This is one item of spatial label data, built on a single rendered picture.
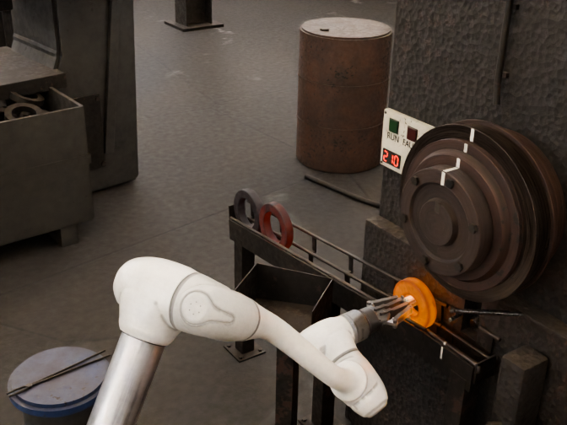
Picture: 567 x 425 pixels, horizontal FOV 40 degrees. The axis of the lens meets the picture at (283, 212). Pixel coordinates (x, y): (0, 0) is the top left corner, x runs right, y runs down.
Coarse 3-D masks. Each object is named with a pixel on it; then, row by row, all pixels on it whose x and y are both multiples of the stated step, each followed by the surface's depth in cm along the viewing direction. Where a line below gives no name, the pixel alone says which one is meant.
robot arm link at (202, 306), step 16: (176, 288) 165; (192, 288) 160; (208, 288) 160; (224, 288) 164; (176, 304) 163; (192, 304) 158; (208, 304) 157; (224, 304) 160; (240, 304) 164; (176, 320) 164; (192, 320) 157; (208, 320) 158; (224, 320) 160; (240, 320) 163; (256, 320) 170; (208, 336) 161; (224, 336) 163; (240, 336) 167
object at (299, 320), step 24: (264, 264) 254; (240, 288) 245; (264, 288) 258; (288, 288) 255; (312, 288) 251; (288, 312) 251; (312, 312) 230; (288, 360) 250; (288, 384) 254; (288, 408) 259
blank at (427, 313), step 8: (408, 280) 228; (416, 280) 227; (400, 288) 231; (408, 288) 228; (416, 288) 225; (424, 288) 225; (400, 296) 232; (416, 296) 226; (424, 296) 223; (432, 296) 224; (424, 304) 224; (432, 304) 224; (416, 312) 232; (424, 312) 225; (432, 312) 224; (416, 320) 229; (424, 320) 226; (432, 320) 226
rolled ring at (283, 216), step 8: (264, 208) 289; (272, 208) 284; (280, 208) 282; (264, 216) 291; (280, 216) 281; (288, 216) 281; (264, 224) 293; (280, 224) 282; (288, 224) 280; (264, 232) 293; (272, 232) 294; (288, 232) 281; (280, 240) 285; (288, 240) 282; (280, 248) 286; (288, 248) 286
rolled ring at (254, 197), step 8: (240, 192) 301; (248, 192) 297; (240, 200) 305; (248, 200) 298; (256, 200) 295; (240, 208) 307; (256, 208) 294; (240, 216) 308; (256, 216) 295; (248, 224) 306; (256, 224) 297
